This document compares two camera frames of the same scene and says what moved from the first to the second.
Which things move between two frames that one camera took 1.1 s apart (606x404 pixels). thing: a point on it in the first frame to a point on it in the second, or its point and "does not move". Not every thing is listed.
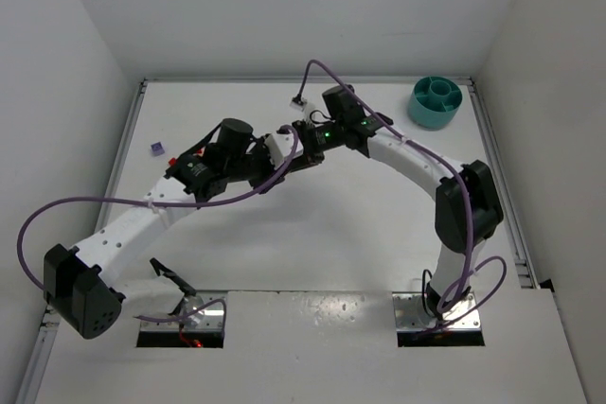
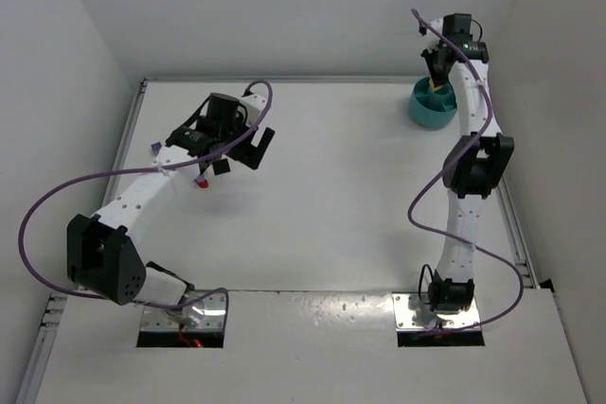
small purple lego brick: (157, 149) does not move
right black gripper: (308, 145) to (438, 61)
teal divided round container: (434, 102) does not move
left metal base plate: (209, 319) does not move
